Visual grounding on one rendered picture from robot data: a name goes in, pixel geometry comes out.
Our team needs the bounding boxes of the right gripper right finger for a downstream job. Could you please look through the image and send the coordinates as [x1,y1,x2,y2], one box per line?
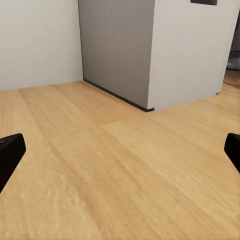
[224,133,240,173]

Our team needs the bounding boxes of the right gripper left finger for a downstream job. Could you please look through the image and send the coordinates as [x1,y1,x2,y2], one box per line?
[0,133,26,193]

